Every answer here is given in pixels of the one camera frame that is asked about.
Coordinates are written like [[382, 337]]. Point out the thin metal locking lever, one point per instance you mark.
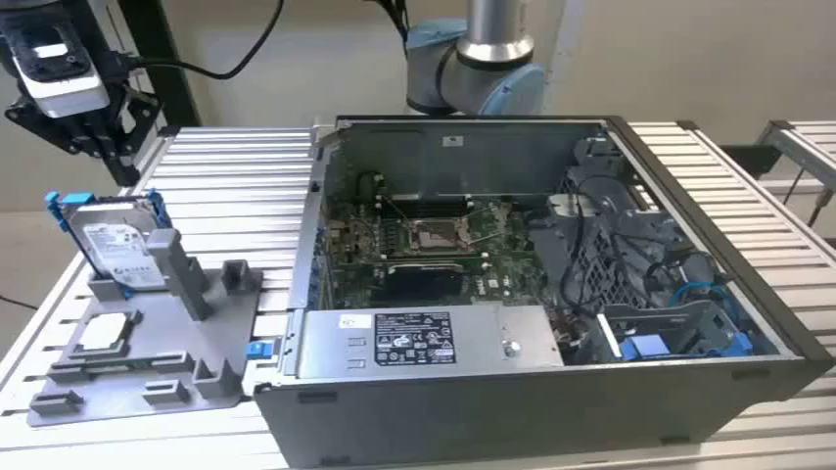
[[400, 208]]

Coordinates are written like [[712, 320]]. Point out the grey plastic parts rack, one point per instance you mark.
[[170, 343]]

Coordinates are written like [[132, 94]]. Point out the blue plastic bay clip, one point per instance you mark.
[[643, 348]]

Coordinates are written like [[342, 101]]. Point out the silver power supply unit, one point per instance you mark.
[[327, 352]]

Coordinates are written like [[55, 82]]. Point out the silver CPU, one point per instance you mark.
[[102, 333]]

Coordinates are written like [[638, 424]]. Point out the black graphics card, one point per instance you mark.
[[424, 284]]

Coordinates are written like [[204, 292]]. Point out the grey metal disk bay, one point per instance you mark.
[[692, 318]]

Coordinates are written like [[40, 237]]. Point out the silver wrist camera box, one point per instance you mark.
[[66, 98]]

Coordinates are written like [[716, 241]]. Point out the dark grey open PC case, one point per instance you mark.
[[490, 421]]

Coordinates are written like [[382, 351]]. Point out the grey perforated drive cage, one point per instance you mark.
[[607, 274]]

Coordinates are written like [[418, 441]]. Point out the black RAM slot bank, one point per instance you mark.
[[424, 206]]

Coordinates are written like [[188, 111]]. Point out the black upright post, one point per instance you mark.
[[163, 49]]

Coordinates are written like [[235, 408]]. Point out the aluminium slat side table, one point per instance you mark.
[[810, 142]]

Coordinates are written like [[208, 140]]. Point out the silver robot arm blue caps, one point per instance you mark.
[[483, 29]]

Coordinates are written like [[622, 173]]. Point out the hard disk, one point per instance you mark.
[[111, 240]]

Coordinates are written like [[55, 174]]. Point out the green motherboard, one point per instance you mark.
[[503, 264]]

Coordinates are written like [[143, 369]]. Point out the CPU socket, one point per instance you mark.
[[434, 237]]

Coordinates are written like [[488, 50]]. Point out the blue case latch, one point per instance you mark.
[[256, 351]]

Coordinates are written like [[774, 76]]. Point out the green RAM stick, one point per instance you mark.
[[140, 363]]

